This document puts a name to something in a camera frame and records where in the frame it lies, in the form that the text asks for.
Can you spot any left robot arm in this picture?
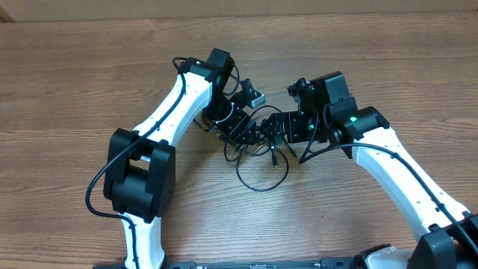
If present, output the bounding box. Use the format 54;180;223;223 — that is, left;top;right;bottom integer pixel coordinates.
102;49;257;268

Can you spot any black usb cable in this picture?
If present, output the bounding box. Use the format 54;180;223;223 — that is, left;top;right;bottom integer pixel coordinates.
192;104;299;193

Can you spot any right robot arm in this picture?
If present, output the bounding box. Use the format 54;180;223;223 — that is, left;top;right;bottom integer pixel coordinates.
260;72;477;268

